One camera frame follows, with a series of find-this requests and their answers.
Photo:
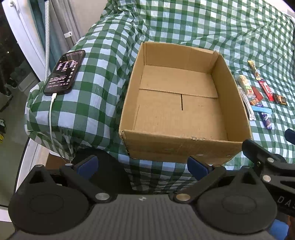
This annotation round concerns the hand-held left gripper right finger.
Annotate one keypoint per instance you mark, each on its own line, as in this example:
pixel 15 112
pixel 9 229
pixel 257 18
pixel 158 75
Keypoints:
pixel 197 167

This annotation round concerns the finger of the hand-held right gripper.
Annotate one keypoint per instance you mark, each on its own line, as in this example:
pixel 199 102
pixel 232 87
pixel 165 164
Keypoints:
pixel 290 136
pixel 260 153

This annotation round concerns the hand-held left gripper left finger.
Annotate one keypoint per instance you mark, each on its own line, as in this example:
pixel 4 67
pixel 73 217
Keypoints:
pixel 88 166

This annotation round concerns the purple snack bar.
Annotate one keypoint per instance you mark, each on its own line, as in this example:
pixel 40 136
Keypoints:
pixel 267 121

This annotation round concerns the light blue snack bar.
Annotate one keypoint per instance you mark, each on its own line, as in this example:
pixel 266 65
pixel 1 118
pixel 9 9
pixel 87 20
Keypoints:
pixel 262 110

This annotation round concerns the dark brown chocolate packet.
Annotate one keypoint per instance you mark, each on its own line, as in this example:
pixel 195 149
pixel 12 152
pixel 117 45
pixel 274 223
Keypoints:
pixel 280 99

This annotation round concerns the long silver snack packet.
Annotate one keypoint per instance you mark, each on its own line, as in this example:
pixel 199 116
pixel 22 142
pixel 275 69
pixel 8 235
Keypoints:
pixel 249 110

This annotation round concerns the orange snack bar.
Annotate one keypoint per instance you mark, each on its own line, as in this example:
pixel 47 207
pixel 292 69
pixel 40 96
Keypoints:
pixel 253 101

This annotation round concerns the red-white snack bar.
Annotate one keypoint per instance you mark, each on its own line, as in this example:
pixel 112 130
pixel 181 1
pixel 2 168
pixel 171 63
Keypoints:
pixel 265 88

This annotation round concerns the red square snack packet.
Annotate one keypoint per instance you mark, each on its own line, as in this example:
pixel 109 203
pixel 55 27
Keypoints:
pixel 257 93

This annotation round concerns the cardboard box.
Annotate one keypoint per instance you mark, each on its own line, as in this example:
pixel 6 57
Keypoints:
pixel 175 108

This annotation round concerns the yellow snack packet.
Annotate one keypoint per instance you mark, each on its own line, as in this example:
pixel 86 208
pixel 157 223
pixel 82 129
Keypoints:
pixel 254 69

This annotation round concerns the green checked bed cover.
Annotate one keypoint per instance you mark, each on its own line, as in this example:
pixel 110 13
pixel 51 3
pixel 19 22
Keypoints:
pixel 96 99

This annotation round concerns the black smartphone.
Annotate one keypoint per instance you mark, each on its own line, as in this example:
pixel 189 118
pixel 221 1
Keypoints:
pixel 63 73

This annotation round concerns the grey curtain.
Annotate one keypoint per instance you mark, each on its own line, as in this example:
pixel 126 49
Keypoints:
pixel 57 23

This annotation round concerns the white window frame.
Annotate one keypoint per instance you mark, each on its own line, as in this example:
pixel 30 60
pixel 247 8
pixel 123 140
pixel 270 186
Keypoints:
pixel 25 34

